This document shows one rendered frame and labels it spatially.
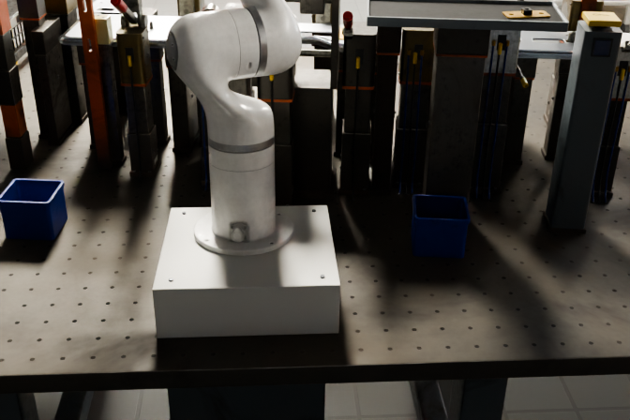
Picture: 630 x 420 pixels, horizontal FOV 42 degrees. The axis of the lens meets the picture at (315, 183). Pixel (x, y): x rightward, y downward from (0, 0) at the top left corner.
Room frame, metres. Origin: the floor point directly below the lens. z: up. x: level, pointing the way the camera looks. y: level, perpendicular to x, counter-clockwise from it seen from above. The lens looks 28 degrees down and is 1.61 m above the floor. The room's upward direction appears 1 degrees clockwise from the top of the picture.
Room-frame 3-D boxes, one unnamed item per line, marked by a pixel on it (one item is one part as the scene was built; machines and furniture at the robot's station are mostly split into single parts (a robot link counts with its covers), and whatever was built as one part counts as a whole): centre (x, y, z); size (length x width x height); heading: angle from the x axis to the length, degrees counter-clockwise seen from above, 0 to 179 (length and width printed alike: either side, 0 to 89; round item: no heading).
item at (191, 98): (1.90, 0.33, 0.84); 0.12 x 0.05 x 0.29; 177
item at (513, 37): (1.68, -0.39, 0.90); 0.13 x 0.08 x 0.41; 177
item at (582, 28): (1.51, -0.54, 0.92); 0.08 x 0.08 x 0.44; 87
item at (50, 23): (1.93, 0.66, 0.85); 0.12 x 0.03 x 0.30; 177
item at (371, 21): (1.53, -0.28, 1.16); 0.37 x 0.14 x 0.02; 87
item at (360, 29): (1.66, -0.09, 0.89); 0.12 x 0.07 x 0.38; 177
